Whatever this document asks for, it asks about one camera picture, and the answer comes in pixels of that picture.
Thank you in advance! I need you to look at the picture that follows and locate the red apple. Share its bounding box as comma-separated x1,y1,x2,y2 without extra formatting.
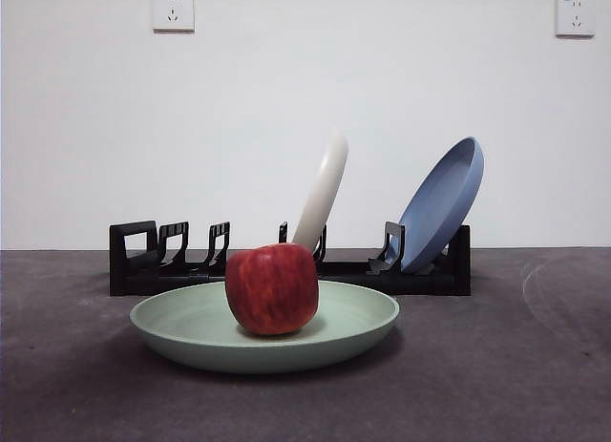
224,242,320,337

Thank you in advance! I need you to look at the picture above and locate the green round plate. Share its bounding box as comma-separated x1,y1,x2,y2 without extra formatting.
129,278,401,375

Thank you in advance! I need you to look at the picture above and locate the cream white round plate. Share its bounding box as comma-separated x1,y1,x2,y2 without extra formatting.
290,129,349,258

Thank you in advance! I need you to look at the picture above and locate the blue round plate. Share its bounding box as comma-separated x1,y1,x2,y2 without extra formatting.
395,136,486,274

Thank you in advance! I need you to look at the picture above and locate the black plate rack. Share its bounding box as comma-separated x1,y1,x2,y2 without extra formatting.
109,219,473,298

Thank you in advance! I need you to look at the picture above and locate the white wall socket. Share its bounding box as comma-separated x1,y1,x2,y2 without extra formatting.
555,0,597,38
152,0,196,32

